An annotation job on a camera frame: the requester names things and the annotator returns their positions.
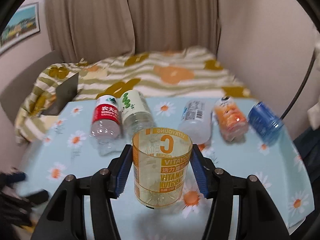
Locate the blue label bottle cup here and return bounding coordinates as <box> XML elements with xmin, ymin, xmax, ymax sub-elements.
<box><xmin>248</xmin><ymin>102</ymin><xmax>283</xmax><ymax>145</ymax></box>

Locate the grey bed headboard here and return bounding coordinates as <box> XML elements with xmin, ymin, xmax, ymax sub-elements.
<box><xmin>1</xmin><ymin>51</ymin><xmax>63</xmax><ymax>124</ymax></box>

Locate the beige curtain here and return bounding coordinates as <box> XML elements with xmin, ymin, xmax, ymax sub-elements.
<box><xmin>45</xmin><ymin>0</ymin><xmax>220</xmax><ymax>62</ymax></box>

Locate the orange label bottle cup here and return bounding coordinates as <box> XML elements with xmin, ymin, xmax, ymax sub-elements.
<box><xmin>214</xmin><ymin>96</ymin><xmax>248</xmax><ymax>142</ymax></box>

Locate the white label bottle cup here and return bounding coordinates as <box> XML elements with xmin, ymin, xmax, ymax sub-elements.
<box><xmin>178</xmin><ymin>99</ymin><xmax>212</xmax><ymax>145</ymax></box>

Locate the grey open laptop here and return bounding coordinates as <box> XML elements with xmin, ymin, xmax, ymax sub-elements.
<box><xmin>41</xmin><ymin>73</ymin><xmax>79</xmax><ymax>116</ymax></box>

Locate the green label bottle cup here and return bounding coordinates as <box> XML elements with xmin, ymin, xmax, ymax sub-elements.
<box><xmin>120</xmin><ymin>90</ymin><xmax>155</xmax><ymax>137</ymax></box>

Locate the dark clothing pile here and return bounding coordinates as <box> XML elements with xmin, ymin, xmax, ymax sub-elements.
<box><xmin>293</xmin><ymin>127</ymin><xmax>320</xmax><ymax>190</ymax></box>

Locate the red label bottle cup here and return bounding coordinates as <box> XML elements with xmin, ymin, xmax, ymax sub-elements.
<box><xmin>91</xmin><ymin>95</ymin><xmax>121</xmax><ymax>156</ymax></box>

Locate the framed wall picture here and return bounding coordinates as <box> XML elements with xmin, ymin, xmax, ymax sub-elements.
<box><xmin>1</xmin><ymin>2</ymin><xmax>40</xmax><ymax>54</ymax></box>

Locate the black clothes rack pole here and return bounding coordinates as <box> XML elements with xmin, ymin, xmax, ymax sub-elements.
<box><xmin>280</xmin><ymin>47</ymin><xmax>317</xmax><ymax>120</ymax></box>

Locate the yellow transparent plastic cup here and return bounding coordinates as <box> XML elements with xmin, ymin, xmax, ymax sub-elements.
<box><xmin>132</xmin><ymin>127</ymin><xmax>193</xmax><ymax>209</ymax></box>

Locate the striped floral bed quilt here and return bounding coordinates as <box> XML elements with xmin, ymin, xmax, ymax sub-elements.
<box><xmin>14</xmin><ymin>46</ymin><xmax>251</xmax><ymax>144</ymax></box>

